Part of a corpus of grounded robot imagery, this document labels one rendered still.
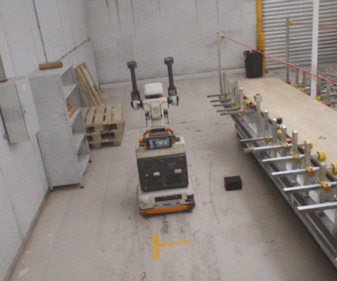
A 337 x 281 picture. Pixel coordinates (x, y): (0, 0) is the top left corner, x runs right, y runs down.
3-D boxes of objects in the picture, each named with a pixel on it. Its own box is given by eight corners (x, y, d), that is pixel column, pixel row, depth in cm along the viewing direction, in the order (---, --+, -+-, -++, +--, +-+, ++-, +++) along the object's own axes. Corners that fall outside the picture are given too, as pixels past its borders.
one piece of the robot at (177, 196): (187, 199, 409) (186, 192, 406) (150, 204, 408) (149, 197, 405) (186, 198, 411) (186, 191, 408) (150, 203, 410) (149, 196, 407)
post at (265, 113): (265, 155, 386) (264, 111, 369) (264, 154, 389) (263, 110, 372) (268, 155, 386) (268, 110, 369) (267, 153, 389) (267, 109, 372)
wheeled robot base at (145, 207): (196, 210, 415) (194, 190, 406) (139, 217, 413) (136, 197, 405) (189, 183, 478) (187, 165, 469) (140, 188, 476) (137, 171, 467)
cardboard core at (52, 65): (38, 64, 492) (60, 61, 493) (39, 63, 499) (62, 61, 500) (39, 70, 495) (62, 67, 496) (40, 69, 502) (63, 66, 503)
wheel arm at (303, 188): (284, 194, 254) (284, 189, 253) (283, 192, 257) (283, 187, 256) (355, 185, 256) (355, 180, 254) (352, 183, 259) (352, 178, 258)
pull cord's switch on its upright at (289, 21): (288, 90, 598) (288, 18, 559) (284, 87, 612) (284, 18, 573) (292, 89, 598) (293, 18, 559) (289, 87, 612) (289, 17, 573)
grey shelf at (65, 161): (50, 192, 501) (23, 78, 446) (63, 164, 585) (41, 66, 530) (83, 188, 502) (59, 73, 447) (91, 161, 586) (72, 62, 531)
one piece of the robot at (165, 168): (190, 196, 417) (184, 126, 388) (142, 202, 416) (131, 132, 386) (187, 183, 448) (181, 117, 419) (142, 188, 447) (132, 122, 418)
